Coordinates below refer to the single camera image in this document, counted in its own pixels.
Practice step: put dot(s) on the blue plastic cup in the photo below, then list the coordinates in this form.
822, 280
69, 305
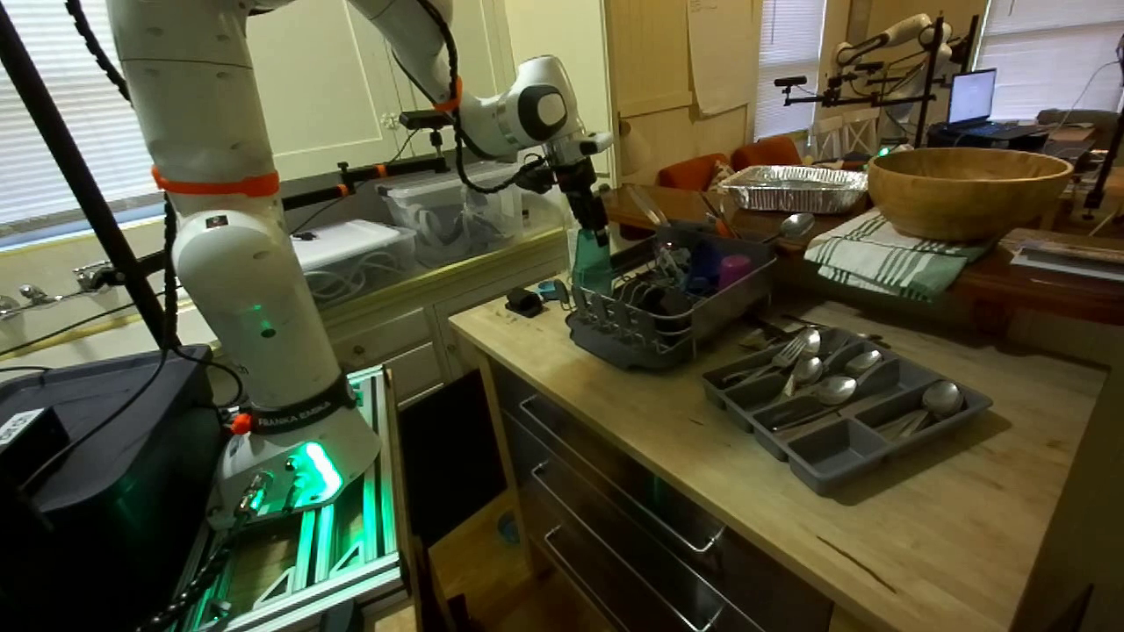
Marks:
551, 290

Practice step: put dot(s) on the black tripod pole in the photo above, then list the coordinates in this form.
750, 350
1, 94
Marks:
80, 176

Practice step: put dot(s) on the dark brown wooden table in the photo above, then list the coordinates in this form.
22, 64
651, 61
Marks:
1053, 294

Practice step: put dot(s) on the aluminium foil tray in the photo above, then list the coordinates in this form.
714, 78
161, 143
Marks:
791, 188

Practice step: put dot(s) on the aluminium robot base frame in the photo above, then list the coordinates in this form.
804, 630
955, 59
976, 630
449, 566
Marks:
339, 549

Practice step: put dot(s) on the metal spoon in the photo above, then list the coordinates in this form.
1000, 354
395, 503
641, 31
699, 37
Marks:
941, 400
804, 375
798, 346
865, 355
834, 391

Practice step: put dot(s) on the striped white green towel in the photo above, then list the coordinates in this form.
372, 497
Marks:
891, 260

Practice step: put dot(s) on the clear storage bin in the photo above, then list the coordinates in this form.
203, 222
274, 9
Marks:
457, 219

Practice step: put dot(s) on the gray dish rack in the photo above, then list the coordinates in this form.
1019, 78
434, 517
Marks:
654, 327

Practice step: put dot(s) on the purple cup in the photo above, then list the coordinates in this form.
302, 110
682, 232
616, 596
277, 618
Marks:
734, 270

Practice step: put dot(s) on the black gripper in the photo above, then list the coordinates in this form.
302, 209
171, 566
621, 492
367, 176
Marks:
582, 163

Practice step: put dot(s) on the green translucent plastic cup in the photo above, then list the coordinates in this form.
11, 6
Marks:
586, 266

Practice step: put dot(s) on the small black block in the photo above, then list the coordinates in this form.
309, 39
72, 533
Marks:
525, 305

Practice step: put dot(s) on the black camera stand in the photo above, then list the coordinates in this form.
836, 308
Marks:
933, 73

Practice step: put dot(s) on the white storage bin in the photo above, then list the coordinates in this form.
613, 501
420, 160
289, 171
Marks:
353, 260

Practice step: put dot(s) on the open laptop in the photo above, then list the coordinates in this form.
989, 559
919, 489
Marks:
970, 95

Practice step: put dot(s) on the black box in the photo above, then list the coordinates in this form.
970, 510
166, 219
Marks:
92, 492

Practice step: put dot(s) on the red cushion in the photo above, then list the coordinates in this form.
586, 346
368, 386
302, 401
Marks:
726, 163

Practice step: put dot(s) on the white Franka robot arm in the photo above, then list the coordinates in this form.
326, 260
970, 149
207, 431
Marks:
234, 270

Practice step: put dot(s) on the wooden bowl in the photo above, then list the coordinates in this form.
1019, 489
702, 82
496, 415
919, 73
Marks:
968, 194

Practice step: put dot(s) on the gray cutlery tray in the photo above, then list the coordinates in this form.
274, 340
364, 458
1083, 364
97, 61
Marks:
836, 452

